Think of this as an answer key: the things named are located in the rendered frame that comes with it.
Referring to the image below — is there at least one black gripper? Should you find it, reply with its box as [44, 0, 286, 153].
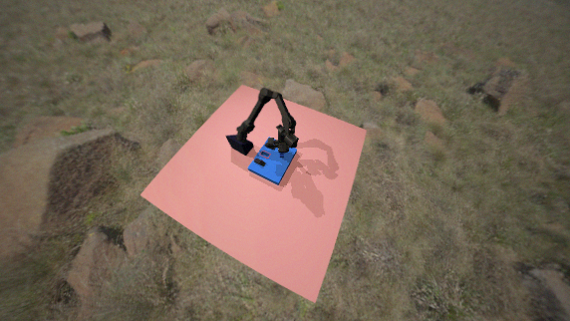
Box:
[267, 138, 284, 148]

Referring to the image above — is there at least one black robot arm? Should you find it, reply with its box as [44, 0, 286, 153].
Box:
[235, 88, 299, 154]

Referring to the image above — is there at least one blue flat deck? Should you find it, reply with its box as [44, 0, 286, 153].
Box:
[248, 139, 297, 185]

